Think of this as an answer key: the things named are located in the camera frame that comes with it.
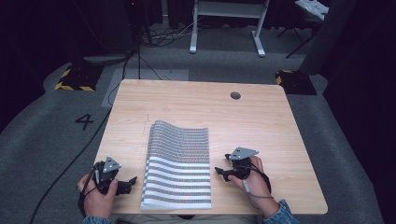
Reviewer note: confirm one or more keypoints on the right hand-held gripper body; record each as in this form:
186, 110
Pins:
243, 165

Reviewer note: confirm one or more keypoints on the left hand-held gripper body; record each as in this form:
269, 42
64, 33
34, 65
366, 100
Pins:
107, 169

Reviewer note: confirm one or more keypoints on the striped woven placemat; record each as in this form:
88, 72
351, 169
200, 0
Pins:
177, 155

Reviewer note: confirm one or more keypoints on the person's left hand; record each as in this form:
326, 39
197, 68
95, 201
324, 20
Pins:
98, 202

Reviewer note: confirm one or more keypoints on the person's right hand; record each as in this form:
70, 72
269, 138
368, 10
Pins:
258, 189

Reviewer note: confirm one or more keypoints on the black base yellow striped edge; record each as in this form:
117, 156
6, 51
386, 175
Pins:
295, 82
79, 79

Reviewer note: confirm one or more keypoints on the grey round stand base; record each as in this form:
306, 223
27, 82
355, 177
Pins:
104, 58

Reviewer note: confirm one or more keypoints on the black metal stand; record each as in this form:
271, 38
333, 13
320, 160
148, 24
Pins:
138, 31

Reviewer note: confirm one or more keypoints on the black folding chair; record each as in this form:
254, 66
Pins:
306, 34

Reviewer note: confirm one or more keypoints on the grey curtain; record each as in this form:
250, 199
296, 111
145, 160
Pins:
330, 34

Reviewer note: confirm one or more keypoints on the white cloth on chair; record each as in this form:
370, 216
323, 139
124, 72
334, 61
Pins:
313, 7

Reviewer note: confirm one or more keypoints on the white metal desk frame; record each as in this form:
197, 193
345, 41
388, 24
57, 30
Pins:
229, 9

